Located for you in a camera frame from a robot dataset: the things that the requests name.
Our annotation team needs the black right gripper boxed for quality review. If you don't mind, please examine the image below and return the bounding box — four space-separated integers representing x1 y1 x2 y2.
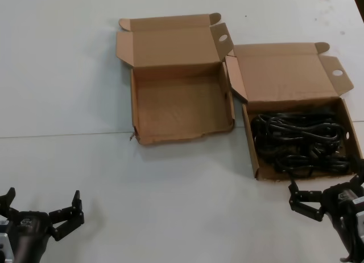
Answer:
288 155 364 263

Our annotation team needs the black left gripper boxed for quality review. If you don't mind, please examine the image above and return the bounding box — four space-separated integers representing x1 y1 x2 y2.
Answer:
0 187 85 263

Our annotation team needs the empty brown cardboard box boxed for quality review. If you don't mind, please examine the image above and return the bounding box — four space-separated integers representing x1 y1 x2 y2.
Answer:
115 12 235 146

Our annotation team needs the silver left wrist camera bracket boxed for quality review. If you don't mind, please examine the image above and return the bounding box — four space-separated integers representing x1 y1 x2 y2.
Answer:
0 217 14 263

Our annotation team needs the brown cardboard box holding cables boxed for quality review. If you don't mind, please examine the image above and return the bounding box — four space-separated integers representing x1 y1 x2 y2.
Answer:
224 42 364 181

